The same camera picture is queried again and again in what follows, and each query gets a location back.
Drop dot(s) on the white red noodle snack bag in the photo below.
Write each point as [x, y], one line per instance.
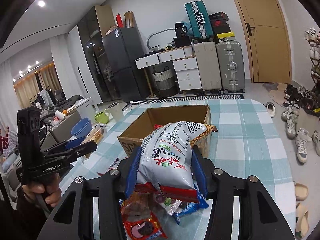
[165, 161]

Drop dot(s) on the white drawer desk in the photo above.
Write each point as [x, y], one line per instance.
[184, 63]

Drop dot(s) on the wooden door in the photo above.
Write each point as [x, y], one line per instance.
[269, 47]

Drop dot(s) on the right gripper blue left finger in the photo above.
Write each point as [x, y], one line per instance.
[132, 166]

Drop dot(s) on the stacked shoe boxes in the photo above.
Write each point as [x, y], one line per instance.
[219, 23]

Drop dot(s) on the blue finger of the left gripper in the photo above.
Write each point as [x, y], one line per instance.
[76, 151]
[75, 142]

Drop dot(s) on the woven laundry basket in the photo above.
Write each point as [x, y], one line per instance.
[165, 83]

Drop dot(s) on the black refrigerator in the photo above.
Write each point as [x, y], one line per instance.
[123, 47]

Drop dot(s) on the teal hard suitcase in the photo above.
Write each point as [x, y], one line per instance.
[199, 20]

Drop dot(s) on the green ceramic mug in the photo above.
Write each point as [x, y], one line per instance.
[102, 117]

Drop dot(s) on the blue Oreo snack packet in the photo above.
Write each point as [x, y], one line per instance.
[189, 208]

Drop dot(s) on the blue stacked bowls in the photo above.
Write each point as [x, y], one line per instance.
[82, 128]

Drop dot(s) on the white electric kettle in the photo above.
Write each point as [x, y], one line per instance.
[87, 109]

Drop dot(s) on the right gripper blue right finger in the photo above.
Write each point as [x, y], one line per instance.
[198, 166]

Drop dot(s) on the brown SF cardboard box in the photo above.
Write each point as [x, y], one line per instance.
[196, 118]

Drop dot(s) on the beige hard suitcase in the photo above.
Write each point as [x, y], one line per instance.
[208, 65]

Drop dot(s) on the red cookie snack packet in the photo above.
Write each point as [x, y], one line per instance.
[138, 219]

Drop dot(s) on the cream tumbler cup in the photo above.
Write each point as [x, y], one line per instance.
[116, 111]

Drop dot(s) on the silver aluminium suitcase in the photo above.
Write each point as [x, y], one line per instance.
[231, 65]

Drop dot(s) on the teal plaid tablecloth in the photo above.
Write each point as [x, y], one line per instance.
[246, 143]

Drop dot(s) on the person's left hand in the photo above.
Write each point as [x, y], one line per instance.
[53, 190]

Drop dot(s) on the dotted floor rug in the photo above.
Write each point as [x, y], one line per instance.
[183, 98]

